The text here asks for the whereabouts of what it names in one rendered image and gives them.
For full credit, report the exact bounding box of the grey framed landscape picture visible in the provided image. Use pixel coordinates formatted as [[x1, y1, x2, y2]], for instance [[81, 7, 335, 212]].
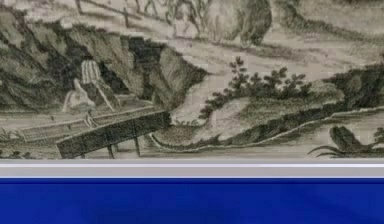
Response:
[[0, 0, 384, 179]]

